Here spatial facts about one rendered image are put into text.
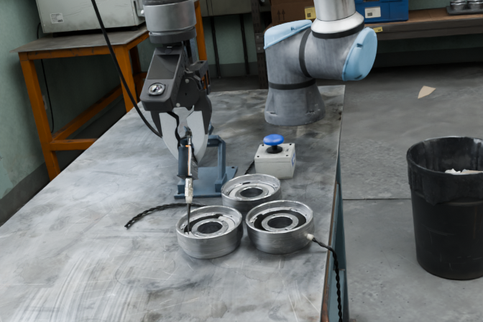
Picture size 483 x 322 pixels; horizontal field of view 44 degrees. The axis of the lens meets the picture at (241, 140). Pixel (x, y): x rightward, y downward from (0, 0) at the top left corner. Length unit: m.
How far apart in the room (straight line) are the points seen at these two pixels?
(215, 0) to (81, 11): 1.75
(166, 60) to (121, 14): 2.29
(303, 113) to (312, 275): 0.63
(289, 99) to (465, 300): 1.07
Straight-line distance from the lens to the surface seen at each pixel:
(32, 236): 1.12
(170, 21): 0.88
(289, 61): 1.39
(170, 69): 0.87
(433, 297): 2.19
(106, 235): 1.05
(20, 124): 3.35
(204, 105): 0.91
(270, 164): 1.14
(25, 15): 3.49
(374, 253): 2.41
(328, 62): 1.34
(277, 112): 1.43
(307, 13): 4.41
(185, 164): 0.94
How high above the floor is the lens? 1.28
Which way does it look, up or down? 21 degrees down
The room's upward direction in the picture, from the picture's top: 7 degrees counter-clockwise
